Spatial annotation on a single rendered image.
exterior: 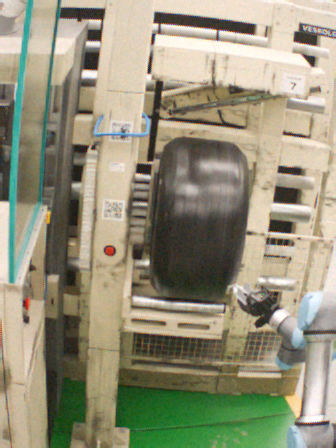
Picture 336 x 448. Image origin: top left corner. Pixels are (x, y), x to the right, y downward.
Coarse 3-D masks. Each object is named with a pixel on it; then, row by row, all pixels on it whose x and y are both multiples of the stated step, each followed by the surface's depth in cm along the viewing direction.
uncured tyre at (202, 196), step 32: (160, 160) 289; (192, 160) 264; (224, 160) 266; (160, 192) 263; (192, 192) 258; (224, 192) 259; (160, 224) 260; (192, 224) 257; (224, 224) 257; (160, 256) 263; (192, 256) 260; (224, 256) 260; (160, 288) 274; (192, 288) 270; (224, 288) 270
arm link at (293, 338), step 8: (288, 320) 251; (296, 320) 252; (280, 328) 252; (288, 328) 250; (296, 328) 248; (288, 336) 249; (296, 336) 247; (288, 344) 251; (296, 344) 247; (304, 344) 249
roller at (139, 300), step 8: (136, 296) 283; (144, 296) 283; (152, 296) 284; (160, 296) 284; (136, 304) 283; (144, 304) 283; (152, 304) 283; (160, 304) 283; (168, 304) 283; (176, 304) 283; (184, 304) 283; (192, 304) 283; (200, 304) 283; (208, 304) 284; (216, 304) 284; (224, 304) 284; (208, 312) 284; (216, 312) 284; (224, 312) 284
